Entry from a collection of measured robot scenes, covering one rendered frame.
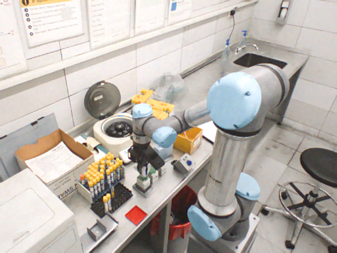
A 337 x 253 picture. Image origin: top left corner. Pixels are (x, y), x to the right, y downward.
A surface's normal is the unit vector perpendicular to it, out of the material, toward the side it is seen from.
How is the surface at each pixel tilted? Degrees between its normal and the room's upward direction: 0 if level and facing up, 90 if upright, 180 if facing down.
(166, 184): 0
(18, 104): 90
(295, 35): 90
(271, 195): 0
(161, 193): 0
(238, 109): 80
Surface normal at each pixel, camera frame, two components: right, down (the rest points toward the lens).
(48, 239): 0.75, 0.37
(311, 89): -0.66, 0.40
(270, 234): 0.02, -0.83
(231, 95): -0.77, 0.21
